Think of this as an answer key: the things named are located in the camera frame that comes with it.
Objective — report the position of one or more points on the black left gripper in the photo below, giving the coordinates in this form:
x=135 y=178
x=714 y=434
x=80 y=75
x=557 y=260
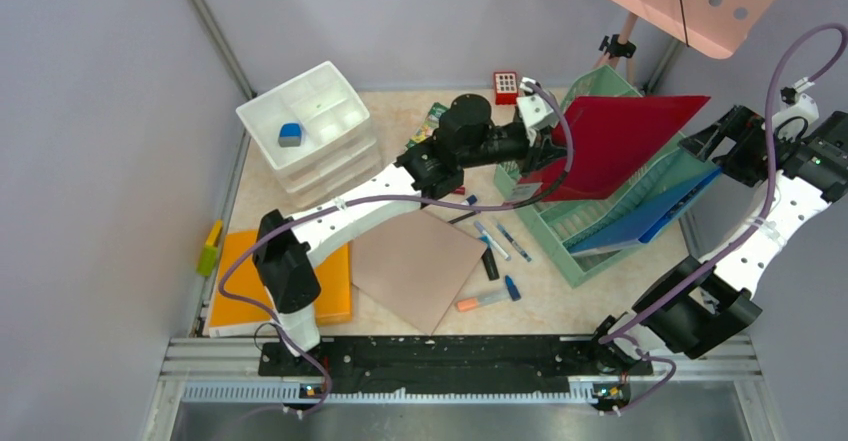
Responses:
x=550 y=144

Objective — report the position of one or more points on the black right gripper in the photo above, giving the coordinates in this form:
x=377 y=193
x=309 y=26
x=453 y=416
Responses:
x=738 y=124

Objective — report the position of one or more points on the red plastic folder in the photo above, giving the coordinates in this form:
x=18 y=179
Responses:
x=616 y=136

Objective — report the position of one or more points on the orange folder binder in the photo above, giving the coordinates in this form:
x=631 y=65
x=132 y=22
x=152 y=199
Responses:
x=230 y=318

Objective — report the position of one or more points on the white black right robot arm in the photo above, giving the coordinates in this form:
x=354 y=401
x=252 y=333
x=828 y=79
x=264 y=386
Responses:
x=702 y=302

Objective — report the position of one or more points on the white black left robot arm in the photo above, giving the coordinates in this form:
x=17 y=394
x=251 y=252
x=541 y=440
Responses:
x=290 y=248

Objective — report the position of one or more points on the green Treehouse paperback book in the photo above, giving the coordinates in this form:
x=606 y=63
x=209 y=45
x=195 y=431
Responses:
x=429 y=125

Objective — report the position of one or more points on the red grid pen holder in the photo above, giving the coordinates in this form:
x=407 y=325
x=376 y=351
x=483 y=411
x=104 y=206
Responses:
x=505 y=86

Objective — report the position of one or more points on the dark purple pen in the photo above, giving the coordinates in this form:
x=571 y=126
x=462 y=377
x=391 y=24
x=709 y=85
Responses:
x=463 y=217

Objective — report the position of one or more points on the white blue pen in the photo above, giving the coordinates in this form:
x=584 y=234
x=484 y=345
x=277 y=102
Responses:
x=489 y=238

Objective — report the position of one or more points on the blue clear gel pen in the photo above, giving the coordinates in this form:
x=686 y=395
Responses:
x=513 y=242

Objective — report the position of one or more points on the green plastic file rack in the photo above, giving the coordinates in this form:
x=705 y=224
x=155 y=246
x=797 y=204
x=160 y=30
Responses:
x=559 y=226

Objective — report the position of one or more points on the black marker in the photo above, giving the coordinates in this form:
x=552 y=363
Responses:
x=490 y=265

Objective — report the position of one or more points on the blue file folder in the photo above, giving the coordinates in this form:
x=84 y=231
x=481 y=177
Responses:
x=644 y=223

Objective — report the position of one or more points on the white plastic drawer organizer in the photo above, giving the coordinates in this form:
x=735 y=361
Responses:
x=340 y=148

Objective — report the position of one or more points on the blue marker cap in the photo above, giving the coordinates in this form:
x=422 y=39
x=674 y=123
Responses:
x=512 y=289

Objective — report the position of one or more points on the orange cap clear marker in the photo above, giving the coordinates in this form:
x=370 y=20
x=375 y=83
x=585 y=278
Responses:
x=480 y=301

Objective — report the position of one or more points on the blue grey eraser block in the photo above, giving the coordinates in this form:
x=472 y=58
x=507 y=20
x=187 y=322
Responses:
x=290 y=135

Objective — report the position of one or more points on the yellow green clip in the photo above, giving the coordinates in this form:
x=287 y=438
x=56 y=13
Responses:
x=210 y=250

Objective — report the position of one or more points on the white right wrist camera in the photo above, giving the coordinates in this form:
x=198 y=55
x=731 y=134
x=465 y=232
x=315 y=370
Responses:
x=797 y=113

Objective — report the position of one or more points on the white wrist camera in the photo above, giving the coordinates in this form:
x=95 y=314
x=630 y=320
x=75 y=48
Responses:
x=537 y=108
x=797 y=113

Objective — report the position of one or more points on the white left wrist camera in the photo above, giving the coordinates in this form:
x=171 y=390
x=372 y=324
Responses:
x=537 y=108

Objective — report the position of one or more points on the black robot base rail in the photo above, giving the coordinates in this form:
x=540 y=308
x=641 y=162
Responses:
x=415 y=358

